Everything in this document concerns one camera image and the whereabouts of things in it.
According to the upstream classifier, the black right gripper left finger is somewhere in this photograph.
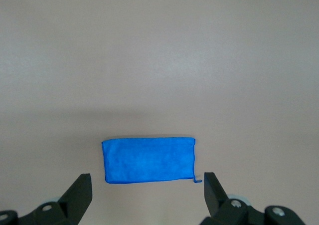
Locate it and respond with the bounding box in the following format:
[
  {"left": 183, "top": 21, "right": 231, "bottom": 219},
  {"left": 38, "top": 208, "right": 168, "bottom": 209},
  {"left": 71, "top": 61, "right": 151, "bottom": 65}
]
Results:
[{"left": 18, "top": 174, "right": 93, "bottom": 225}]

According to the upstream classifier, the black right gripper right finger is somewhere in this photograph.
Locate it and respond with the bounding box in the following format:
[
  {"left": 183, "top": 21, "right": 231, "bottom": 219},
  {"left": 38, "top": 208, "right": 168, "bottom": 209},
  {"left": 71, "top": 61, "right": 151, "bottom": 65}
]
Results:
[{"left": 201, "top": 172, "right": 307, "bottom": 225}]

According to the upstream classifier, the blue microfibre towel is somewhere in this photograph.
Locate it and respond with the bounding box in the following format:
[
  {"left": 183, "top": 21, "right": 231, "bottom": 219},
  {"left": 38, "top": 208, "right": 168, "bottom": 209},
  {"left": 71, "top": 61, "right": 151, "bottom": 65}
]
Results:
[{"left": 101, "top": 136, "right": 202, "bottom": 185}]

